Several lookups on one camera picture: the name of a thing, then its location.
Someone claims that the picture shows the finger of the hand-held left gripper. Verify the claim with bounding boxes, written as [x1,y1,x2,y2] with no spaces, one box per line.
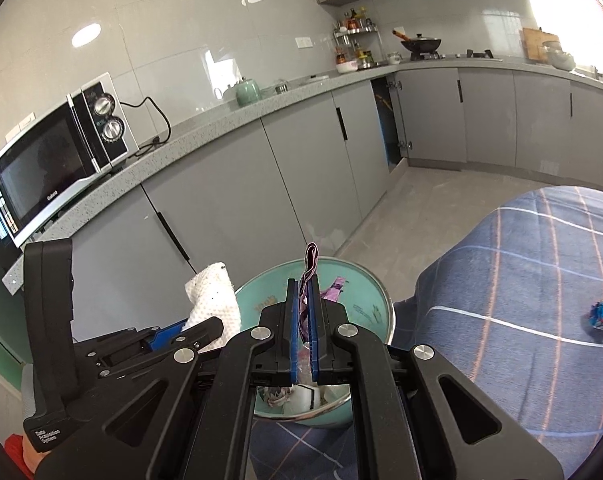
[142,324,186,351]
[86,316,225,378]

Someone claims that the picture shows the black and silver microwave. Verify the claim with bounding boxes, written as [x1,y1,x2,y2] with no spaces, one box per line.
[0,72,140,248]

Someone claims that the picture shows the grey mixing bowl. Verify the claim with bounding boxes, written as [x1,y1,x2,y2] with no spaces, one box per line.
[542,41,577,72]

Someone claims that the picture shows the teal ceramic jar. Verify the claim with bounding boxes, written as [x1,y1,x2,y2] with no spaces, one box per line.
[236,79,261,107]

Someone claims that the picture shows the blue plaid tablecloth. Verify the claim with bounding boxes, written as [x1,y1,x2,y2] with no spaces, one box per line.
[249,185,603,480]

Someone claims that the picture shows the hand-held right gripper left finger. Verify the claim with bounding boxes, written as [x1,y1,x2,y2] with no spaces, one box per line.
[34,278,302,480]

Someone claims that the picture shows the purple striped wrapper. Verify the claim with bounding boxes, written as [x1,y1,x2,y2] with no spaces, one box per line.
[300,242,320,311]

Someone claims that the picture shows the wooden cutting board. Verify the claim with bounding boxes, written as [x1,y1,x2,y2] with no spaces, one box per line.
[520,27,559,63]

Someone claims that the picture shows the purple printed wrapper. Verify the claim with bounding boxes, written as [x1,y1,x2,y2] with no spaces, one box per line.
[320,276,349,303]

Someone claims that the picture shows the patterned crumpled wrapper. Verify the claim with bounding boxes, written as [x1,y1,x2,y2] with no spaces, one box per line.
[259,385,290,408]

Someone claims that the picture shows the white wall switch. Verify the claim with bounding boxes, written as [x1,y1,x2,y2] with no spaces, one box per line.
[6,114,35,142]

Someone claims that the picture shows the white knit cloth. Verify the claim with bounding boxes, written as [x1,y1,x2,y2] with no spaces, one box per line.
[184,261,242,351]

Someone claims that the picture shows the black wok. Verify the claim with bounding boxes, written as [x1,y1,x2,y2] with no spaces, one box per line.
[392,30,442,56]

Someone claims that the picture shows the person's left hand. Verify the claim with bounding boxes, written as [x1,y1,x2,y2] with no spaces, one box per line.
[22,437,50,480]

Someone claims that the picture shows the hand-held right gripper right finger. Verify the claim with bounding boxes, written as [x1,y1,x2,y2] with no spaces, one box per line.
[309,274,565,480]

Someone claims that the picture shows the teal enamel bowl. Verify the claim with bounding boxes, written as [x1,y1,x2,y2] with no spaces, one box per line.
[230,257,395,429]

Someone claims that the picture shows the black power cable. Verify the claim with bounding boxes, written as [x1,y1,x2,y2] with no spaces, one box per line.
[119,96,172,153]

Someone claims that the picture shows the metal spice rack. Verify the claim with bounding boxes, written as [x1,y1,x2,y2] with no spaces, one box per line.
[335,7,375,68]
[333,22,378,70]

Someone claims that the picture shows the gas stove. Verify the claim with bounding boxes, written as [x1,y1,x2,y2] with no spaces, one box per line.
[409,49,495,61]

